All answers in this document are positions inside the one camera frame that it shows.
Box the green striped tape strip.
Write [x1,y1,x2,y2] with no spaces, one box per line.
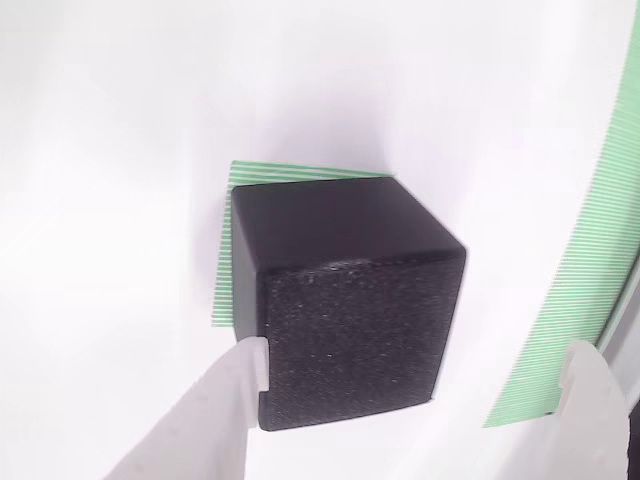
[480,0,640,430]

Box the green striped square marker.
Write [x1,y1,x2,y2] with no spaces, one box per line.
[210,159,399,329]

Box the black cube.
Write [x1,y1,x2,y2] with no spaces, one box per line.
[230,175,470,434]

